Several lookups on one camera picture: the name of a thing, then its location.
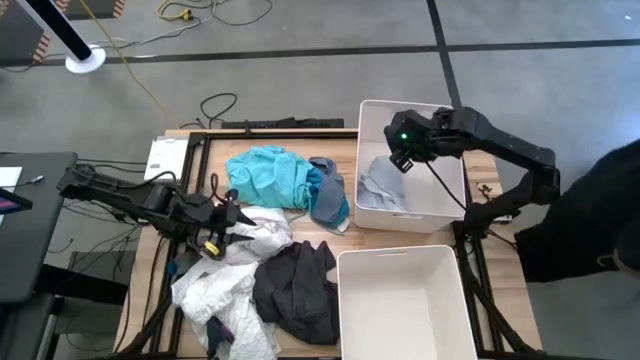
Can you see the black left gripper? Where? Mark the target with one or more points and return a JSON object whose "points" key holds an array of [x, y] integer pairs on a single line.
{"points": [[212, 217]]}

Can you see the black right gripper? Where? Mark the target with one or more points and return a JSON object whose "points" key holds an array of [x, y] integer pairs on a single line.
{"points": [[410, 137]]}

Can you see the smooth white garment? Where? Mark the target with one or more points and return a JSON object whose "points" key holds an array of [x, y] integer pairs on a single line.
{"points": [[270, 230]]}

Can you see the pale grey-blue garment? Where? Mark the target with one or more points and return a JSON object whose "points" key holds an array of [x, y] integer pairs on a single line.
{"points": [[380, 190]]}

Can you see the light teal garment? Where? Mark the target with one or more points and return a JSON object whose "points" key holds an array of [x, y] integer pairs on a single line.
{"points": [[270, 175]]}

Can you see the white crinkled garment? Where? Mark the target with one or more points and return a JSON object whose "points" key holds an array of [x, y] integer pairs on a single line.
{"points": [[225, 300]]}

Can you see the dark teal garment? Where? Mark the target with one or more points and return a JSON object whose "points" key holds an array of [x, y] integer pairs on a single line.
{"points": [[315, 185]]}

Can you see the large black garment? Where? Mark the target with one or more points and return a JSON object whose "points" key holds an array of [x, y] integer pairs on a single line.
{"points": [[295, 295]]}

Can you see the slate blue garment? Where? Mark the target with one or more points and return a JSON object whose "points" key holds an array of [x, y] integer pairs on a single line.
{"points": [[330, 197]]}

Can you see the dark purple garment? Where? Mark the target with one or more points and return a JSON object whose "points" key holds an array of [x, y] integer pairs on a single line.
{"points": [[217, 335]]}

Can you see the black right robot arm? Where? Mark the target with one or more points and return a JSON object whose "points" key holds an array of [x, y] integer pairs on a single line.
{"points": [[510, 150]]}

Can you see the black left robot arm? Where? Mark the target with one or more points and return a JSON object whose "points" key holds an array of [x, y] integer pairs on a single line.
{"points": [[150, 200]]}

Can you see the white lattice plastic bin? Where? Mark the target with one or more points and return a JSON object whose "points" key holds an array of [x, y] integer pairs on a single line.
{"points": [[440, 200], [400, 310]]}

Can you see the white paper sheet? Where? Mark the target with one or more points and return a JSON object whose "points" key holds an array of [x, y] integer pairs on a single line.
{"points": [[165, 157]]}

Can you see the black power strip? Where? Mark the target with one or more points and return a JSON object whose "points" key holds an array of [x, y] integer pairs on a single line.
{"points": [[300, 123]]}

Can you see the person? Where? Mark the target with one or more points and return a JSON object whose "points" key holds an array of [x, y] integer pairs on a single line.
{"points": [[580, 215]]}

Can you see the black desk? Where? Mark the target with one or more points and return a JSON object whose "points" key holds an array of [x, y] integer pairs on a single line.
{"points": [[35, 240]]}

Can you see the tablet screen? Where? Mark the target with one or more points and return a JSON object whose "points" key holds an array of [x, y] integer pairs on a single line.
{"points": [[12, 202]]}

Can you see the pole with white round base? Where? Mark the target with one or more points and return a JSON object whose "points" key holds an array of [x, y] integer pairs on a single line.
{"points": [[85, 59]]}

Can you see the white sheet on desk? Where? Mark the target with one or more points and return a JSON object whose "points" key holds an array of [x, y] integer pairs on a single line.
{"points": [[10, 177]]}

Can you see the black mat with hazard stripes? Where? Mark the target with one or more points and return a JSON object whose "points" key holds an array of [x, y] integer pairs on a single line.
{"points": [[20, 35], [95, 7]]}

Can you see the black aluminium table frame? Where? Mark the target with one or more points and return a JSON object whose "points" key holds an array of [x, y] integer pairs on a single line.
{"points": [[280, 135]]}

